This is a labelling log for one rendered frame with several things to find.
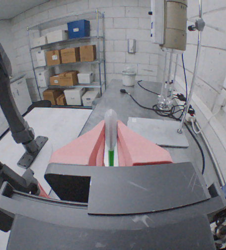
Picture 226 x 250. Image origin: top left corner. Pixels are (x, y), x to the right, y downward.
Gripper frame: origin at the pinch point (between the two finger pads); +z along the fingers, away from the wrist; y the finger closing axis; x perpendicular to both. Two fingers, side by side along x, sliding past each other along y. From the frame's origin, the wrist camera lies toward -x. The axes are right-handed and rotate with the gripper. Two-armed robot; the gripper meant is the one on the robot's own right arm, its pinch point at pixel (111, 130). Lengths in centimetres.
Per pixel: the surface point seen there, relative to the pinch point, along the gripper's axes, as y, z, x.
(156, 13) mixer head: -14.8, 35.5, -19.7
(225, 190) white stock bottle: -29.2, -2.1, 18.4
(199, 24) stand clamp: -32, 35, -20
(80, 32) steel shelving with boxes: 50, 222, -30
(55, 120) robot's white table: 33, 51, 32
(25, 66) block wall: 217, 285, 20
